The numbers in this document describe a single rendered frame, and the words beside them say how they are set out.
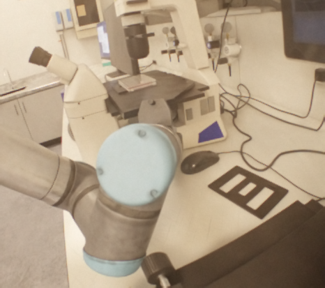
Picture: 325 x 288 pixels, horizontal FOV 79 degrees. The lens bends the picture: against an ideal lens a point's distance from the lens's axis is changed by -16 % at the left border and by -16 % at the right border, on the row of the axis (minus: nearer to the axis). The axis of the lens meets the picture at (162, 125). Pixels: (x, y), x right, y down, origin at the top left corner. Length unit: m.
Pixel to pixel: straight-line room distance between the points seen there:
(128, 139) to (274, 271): 0.23
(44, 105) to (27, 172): 2.43
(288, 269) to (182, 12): 0.66
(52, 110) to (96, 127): 2.19
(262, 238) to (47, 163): 0.34
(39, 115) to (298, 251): 2.72
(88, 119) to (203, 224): 0.37
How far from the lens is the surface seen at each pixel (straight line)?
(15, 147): 0.36
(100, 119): 0.61
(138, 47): 0.67
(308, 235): 0.35
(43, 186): 0.37
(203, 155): 0.62
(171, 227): 0.48
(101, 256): 0.33
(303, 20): 0.26
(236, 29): 1.14
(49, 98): 2.75
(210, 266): 0.33
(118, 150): 0.26
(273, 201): 0.53
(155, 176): 0.25
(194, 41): 0.74
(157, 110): 0.42
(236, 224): 0.48
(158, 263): 0.30
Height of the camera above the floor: 1.12
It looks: 24 degrees down
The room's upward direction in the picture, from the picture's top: 10 degrees counter-clockwise
